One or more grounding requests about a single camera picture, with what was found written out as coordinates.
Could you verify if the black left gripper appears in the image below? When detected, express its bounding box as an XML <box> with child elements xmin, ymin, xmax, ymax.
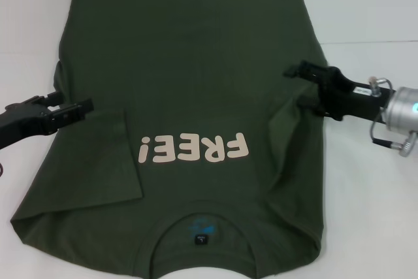
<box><xmin>0</xmin><ymin>91</ymin><xmax>95</xmax><ymax>150</ymax></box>

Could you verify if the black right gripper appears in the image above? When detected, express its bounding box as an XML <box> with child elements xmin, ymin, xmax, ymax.
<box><xmin>283</xmin><ymin>59</ymin><xmax>394</xmax><ymax>122</ymax></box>

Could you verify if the dark green FREE! t-shirt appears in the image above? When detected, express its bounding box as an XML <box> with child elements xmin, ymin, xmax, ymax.
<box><xmin>9</xmin><ymin>0</ymin><xmax>331</xmax><ymax>279</ymax></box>

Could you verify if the silver right wrist cable plug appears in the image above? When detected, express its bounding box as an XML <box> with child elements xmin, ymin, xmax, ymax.
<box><xmin>366</xmin><ymin>76</ymin><xmax>393</xmax><ymax>99</ymax></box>

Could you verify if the thin right wrist cable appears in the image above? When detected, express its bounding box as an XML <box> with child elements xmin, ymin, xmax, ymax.
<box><xmin>368</xmin><ymin>118</ymin><xmax>418</xmax><ymax>159</ymax></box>

